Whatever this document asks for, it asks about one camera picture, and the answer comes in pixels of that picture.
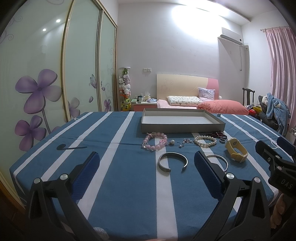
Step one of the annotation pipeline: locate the beige pink headboard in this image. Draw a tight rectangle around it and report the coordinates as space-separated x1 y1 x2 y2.
157 74 219 100

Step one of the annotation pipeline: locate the thin silver bangle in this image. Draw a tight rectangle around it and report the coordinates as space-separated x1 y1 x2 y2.
206 153 229 172

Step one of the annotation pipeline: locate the wall socket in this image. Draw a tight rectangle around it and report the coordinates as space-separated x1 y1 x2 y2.
143 68 152 72

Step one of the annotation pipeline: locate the bed with pink sheet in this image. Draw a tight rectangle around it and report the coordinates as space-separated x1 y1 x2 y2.
157 99 249 115

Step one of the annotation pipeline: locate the thick silver cuff bangle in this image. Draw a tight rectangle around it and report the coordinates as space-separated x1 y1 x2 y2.
158 152 189 173

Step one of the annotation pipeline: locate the pink curtain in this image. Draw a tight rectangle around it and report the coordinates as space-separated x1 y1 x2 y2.
265 27 295 128

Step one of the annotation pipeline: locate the sliding wardrobe with purple flowers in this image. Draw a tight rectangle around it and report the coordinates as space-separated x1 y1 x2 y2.
0 0 118 176

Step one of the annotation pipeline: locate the pink bead bracelet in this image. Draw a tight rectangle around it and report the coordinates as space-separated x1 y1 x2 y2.
141 131 168 152

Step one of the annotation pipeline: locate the purple floral pillow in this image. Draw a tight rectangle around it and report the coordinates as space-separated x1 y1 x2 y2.
198 87 215 101

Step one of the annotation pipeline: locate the blue white striped tablecloth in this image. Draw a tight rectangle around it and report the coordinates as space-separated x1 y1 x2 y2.
9 111 296 241

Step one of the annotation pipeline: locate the pink nightstand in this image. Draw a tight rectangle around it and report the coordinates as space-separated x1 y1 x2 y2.
130 99 157 111

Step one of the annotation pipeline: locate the dark red bead bracelet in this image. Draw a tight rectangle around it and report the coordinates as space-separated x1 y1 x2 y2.
204 131 228 140

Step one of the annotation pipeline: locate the small pearl earrings cluster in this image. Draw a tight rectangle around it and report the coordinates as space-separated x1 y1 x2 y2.
178 138 193 148

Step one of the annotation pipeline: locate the white air conditioner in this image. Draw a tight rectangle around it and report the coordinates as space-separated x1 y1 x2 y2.
218 28 244 46

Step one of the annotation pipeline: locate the grey cardboard tray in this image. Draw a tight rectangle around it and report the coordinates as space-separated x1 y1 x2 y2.
141 108 226 133

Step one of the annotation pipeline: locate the white mug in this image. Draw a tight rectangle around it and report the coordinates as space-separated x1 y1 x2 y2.
138 96 144 102

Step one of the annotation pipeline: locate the folded salmon duvet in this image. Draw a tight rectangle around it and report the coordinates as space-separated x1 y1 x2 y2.
197 99 249 115

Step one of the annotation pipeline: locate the right hand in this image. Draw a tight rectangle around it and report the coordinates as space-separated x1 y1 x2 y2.
270 193 286 229

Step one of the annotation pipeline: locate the dark wooden chair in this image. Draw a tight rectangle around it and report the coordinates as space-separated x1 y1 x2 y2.
242 87 255 105

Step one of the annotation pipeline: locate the white patterned pillow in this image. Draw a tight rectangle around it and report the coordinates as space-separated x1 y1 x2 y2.
167 95 203 106

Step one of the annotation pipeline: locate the plush toy tower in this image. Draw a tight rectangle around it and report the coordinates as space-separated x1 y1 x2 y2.
118 67 131 111

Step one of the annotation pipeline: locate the yellow wristwatch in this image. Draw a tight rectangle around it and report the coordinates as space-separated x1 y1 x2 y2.
225 138 248 163

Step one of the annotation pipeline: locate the large pearl earring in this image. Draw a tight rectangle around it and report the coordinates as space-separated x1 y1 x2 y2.
169 140 175 146

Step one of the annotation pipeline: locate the white pearl bracelet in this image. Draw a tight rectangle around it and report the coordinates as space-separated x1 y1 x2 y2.
194 134 218 147

